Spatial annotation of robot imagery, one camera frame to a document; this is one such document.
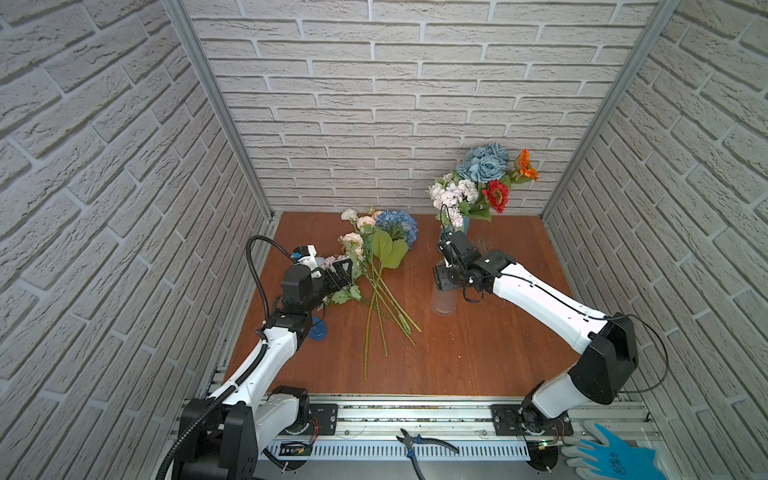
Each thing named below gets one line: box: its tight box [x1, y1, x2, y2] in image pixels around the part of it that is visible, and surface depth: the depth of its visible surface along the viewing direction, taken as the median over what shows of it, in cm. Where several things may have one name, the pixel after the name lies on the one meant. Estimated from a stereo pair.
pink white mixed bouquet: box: [427, 170, 479, 230], surface depth 85 cm
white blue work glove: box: [560, 420, 667, 480], surface depth 70 cm
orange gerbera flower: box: [513, 148, 539, 181], surface depth 78 cm
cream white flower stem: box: [341, 208, 359, 223], surface depth 120 cm
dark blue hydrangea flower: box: [375, 209, 419, 250], surface depth 109 cm
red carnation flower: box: [482, 180, 510, 214], surface depth 82 cm
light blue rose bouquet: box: [456, 142, 509, 183], surface depth 81 cm
